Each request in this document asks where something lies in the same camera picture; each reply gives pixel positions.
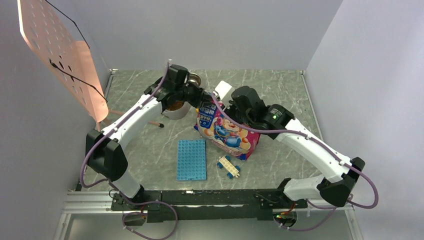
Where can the pink pet food bag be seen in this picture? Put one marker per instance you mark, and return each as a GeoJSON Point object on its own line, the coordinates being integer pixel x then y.
{"type": "Point", "coordinates": [234, 140]}

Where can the blue studded building baseplate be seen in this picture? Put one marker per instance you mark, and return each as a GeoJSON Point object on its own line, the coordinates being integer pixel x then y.
{"type": "Point", "coordinates": [191, 160]}

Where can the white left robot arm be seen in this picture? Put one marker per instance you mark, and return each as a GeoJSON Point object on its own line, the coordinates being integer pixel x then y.
{"type": "Point", "coordinates": [105, 148]}

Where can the aluminium frame rail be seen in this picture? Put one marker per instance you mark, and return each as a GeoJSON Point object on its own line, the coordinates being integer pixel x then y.
{"type": "Point", "coordinates": [87, 214]}

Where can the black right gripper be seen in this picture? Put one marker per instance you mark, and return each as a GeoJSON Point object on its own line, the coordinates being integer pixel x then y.
{"type": "Point", "coordinates": [231, 108]}

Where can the pink perforated stand board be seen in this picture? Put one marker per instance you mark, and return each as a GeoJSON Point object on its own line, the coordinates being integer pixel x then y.
{"type": "Point", "coordinates": [69, 60]}

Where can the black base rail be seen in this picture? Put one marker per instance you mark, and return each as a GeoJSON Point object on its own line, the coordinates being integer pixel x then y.
{"type": "Point", "coordinates": [260, 204]}

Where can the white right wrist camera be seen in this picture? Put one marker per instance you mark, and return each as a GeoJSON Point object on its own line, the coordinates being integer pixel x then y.
{"type": "Point", "coordinates": [223, 91]}

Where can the steel bowl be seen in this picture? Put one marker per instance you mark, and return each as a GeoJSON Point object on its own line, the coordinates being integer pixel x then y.
{"type": "Point", "coordinates": [176, 106]}
{"type": "Point", "coordinates": [194, 78]}

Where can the near steel bowl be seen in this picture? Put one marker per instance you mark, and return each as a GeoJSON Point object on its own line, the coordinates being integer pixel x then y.
{"type": "Point", "coordinates": [176, 106]}

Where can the far steel bowl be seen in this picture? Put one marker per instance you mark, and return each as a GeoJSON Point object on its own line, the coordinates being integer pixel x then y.
{"type": "Point", "coordinates": [194, 78]}

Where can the beige toy car blue wheels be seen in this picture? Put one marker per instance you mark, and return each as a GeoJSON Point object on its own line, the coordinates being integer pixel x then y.
{"type": "Point", "coordinates": [224, 162]}

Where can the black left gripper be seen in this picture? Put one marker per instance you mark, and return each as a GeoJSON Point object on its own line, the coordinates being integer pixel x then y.
{"type": "Point", "coordinates": [202, 97]}

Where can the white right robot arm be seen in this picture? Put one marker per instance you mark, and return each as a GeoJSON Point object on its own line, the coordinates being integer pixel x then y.
{"type": "Point", "coordinates": [338, 173]}

